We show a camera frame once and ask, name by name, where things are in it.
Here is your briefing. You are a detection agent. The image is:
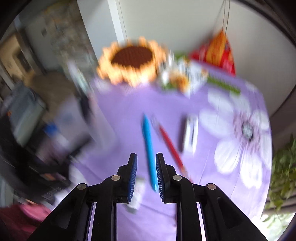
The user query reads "grey bed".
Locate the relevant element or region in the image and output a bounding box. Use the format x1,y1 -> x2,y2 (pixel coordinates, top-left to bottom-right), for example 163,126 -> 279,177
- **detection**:
1,83 -> 48,147

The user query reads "red pen clear cap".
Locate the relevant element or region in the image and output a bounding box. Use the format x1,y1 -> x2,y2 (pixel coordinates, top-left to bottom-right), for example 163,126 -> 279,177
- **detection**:
152,116 -> 189,179

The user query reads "potted green plant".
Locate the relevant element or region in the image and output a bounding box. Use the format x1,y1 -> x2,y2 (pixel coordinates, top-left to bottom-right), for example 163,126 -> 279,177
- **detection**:
263,135 -> 295,215

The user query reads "purple floral tablecloth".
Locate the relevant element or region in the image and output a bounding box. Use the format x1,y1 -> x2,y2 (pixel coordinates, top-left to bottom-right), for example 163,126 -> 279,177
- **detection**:
77,77 -> 272,240

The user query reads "green crochet stem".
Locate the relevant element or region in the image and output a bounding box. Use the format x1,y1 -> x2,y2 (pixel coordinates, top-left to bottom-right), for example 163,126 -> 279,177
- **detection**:
175,54 -> 241,95

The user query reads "white correction tape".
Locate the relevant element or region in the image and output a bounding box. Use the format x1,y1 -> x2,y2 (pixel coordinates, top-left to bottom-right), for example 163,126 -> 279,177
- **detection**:
183,114 -> 199,155

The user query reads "crochet sunflower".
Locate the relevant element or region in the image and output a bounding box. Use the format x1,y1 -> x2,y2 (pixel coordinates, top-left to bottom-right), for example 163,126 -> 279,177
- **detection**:
96,37 -> 168,87

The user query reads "red triangular lucky pouch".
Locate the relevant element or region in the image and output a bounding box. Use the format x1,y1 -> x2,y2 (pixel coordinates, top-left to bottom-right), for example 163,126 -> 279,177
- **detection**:
189,30 -> 236,76

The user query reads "white bookshelf cabinet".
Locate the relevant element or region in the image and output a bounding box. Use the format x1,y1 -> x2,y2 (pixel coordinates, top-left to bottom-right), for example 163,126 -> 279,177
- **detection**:
78,1 -> 295,114

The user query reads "sunflower greeting card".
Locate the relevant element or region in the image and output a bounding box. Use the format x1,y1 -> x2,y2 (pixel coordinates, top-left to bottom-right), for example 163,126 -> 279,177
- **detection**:
170,59 -> 208,98

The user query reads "blue pen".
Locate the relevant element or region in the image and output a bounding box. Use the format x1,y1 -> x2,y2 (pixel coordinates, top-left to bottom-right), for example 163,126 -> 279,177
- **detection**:
142,115 -> 159,192

